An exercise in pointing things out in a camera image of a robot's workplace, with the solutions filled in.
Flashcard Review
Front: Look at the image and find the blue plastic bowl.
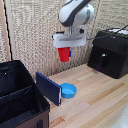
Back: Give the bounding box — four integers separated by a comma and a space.
59, 82, 78, 99

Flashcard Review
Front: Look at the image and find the red plastic cup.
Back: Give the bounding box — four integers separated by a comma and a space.
57, 46, 72, 63

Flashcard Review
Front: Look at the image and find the dark blue book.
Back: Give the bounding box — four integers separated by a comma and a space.
35, 71, 63, 107

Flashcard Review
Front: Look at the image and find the black cable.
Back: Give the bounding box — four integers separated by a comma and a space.
85, 27, 128, 42

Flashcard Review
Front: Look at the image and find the black fabric storage bin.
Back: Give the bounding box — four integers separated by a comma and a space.
0, 59, 51, 128

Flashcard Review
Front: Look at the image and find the black box appliance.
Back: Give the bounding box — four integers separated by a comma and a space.
87, 28, 128, 80

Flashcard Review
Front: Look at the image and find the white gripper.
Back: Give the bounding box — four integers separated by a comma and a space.
52, 28, 88, 56

